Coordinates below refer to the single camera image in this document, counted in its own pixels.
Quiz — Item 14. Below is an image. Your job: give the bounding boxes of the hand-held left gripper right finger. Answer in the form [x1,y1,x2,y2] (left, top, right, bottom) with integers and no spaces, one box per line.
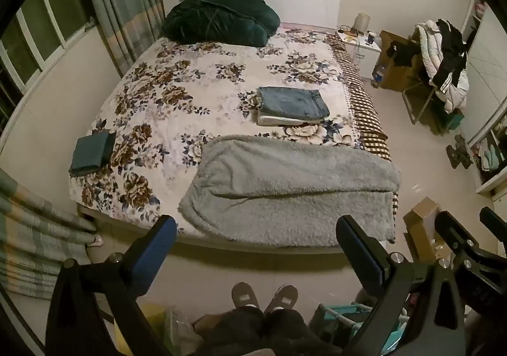
[336,215,470,356]

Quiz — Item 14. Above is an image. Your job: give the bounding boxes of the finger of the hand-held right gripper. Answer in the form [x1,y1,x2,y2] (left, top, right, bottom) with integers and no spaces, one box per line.
[478,206,507,240]
[433,210,482,273]

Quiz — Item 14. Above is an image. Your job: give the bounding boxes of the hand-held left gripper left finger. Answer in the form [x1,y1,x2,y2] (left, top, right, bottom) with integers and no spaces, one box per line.
[45,214,177,356]

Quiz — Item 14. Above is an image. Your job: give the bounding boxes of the grey fleece blanket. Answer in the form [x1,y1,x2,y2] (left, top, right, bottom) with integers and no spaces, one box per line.
[178,135,401,249]

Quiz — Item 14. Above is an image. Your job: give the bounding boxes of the small cardboard box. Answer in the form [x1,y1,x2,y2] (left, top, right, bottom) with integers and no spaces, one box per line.
[403,196,442,262]

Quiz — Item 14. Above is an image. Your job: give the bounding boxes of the teal folded clothes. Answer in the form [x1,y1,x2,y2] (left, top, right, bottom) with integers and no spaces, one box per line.
[477,142,502,182]

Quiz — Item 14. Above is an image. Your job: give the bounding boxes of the teal and white rack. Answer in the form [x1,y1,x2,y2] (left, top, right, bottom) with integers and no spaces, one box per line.
[317,302,408,356]

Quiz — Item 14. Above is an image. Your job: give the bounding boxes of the dark patterned slipper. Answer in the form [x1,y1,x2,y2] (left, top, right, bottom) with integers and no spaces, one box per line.
[455,135,474,154]
[447,145,472,170]

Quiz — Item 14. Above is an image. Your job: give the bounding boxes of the yellow bag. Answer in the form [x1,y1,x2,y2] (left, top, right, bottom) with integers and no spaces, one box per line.
[115,302,167,356]

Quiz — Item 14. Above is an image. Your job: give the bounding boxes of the person's right slipper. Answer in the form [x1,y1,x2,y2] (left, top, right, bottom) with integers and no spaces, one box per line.
[265,285,298,313]

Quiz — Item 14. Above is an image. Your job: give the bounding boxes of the person's slipper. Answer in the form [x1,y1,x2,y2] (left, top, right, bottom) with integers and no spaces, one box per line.
[232,282,260,309]
[265,285,298,313]

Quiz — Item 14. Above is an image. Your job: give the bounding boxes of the clear plastic bag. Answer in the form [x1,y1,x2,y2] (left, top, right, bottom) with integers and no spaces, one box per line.
[164,308,202,356]

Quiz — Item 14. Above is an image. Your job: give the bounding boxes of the person's left slipper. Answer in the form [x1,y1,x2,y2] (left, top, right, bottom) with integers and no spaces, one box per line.
[232,282,260,309]

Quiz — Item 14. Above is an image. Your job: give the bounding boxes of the green storage box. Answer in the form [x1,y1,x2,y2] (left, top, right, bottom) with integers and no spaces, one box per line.
[436,106,464,131]

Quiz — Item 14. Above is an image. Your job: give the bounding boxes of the person's left leg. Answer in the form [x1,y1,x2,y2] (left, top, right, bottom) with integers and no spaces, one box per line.
[198,306,264,356]

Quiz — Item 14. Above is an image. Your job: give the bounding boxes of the folded dark green cloth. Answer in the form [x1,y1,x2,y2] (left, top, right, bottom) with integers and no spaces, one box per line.
[68,131,117,178]

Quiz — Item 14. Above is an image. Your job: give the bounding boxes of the brown checked bed sheet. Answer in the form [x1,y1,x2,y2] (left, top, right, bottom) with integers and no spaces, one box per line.
[329,33,399,218]

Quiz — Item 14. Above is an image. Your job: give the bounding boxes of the white wardrobe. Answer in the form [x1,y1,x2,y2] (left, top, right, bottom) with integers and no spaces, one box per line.
[459,0,507,194]

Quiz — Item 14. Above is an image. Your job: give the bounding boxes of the folded white cloth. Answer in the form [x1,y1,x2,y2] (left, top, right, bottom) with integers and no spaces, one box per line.
[257,112,329,127]

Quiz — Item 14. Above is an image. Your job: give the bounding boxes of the folded blue jeans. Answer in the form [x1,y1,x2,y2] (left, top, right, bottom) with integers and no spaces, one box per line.
[257,87,331,121]

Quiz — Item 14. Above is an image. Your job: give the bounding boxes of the large cardboard box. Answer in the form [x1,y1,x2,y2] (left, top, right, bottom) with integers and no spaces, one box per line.
[372,30,426,93]

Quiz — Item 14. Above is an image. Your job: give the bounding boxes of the clear water bottle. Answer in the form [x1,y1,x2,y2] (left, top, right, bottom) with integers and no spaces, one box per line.
[371,65,387,88]

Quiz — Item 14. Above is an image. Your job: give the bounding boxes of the floral bed blanket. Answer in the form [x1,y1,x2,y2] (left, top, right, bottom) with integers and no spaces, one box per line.
[69,21,397,238]

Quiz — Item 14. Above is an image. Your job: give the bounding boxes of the black garment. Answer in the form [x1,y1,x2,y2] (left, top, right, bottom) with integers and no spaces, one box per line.
[432,19,468,87]

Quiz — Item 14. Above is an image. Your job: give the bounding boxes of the black cloth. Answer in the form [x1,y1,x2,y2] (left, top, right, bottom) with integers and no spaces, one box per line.
[386,41,416,65]

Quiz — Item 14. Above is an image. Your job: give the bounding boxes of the white nightstand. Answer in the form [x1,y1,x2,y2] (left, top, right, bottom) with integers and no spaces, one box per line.
[337,29,383,79]

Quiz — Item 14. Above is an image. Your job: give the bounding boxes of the dark green duvet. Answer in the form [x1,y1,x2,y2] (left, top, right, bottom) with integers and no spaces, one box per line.
[162,0,281,48]

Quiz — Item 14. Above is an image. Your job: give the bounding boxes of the window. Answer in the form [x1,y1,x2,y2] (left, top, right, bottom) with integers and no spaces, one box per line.
[0,0,96,119]

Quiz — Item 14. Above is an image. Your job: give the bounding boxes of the metal frame chair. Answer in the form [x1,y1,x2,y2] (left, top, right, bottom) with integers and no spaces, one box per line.
[402,74,440,125]

